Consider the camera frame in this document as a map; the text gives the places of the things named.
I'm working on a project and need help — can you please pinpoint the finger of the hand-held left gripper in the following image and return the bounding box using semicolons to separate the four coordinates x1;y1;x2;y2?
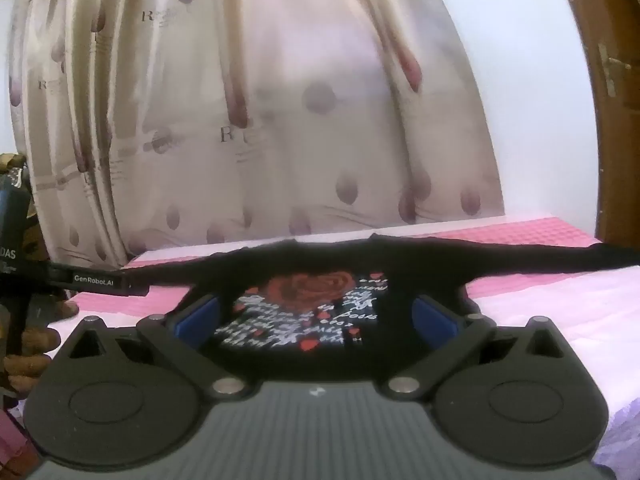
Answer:
47;261;152;297

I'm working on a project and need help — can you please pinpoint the pink cloth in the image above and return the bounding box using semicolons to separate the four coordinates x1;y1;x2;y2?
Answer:
0;402;37;480

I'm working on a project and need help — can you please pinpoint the person's left hand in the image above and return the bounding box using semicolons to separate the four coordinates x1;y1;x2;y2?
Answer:
0;300;82;401

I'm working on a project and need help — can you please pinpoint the brown wooden door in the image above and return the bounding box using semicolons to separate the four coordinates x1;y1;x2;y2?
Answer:
552;0;640;251

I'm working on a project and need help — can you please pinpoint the beige dotted curtain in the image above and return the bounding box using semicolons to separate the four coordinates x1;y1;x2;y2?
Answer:
10;0;506;268

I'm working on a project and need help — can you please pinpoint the brass door handle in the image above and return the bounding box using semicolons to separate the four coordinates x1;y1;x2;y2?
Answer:
597;42;632;98

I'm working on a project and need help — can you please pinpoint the black rose print t-shirt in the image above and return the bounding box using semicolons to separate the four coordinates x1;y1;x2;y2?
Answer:
120;232;640;386

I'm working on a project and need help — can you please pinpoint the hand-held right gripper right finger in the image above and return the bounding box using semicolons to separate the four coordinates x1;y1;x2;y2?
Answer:
384;293;564;402

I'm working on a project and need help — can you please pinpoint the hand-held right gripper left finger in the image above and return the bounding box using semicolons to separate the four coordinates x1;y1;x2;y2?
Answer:
69;294;252;402

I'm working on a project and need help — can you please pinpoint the pink and white bed sheet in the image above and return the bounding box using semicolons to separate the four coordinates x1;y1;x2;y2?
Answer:
50;215;640;480

